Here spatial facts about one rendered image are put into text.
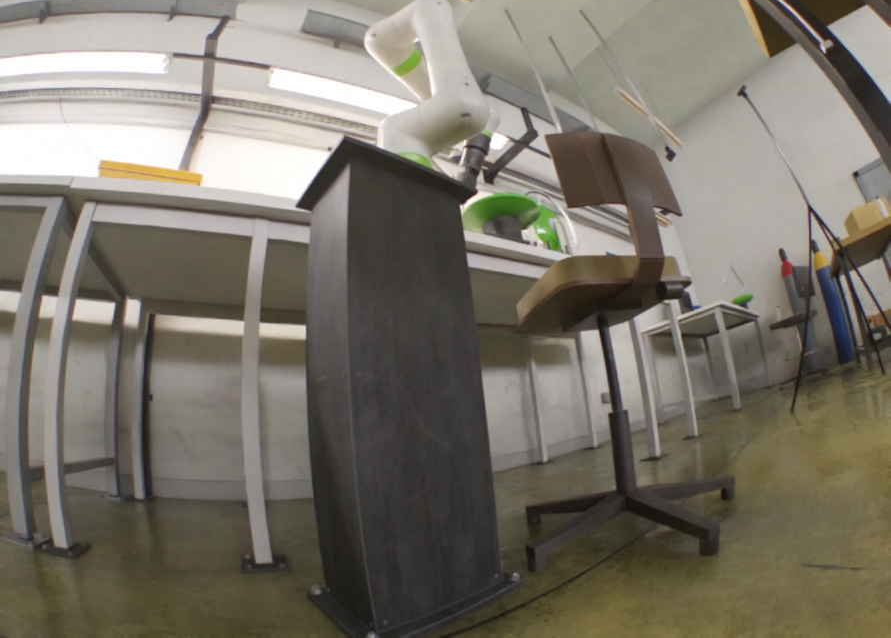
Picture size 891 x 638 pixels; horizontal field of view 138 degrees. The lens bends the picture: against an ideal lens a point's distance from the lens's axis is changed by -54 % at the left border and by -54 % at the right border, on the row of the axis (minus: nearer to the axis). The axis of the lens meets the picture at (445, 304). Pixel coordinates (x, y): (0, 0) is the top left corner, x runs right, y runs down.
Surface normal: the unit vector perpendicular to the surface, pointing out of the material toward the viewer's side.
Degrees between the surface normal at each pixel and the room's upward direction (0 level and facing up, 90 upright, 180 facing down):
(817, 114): 90
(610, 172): 90
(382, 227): 90
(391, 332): 90
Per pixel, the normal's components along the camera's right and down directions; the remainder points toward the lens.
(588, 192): -0.18, -0.29
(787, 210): -0.86, -0.08
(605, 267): 0.12, -0.33
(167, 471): 0.50, -0.32
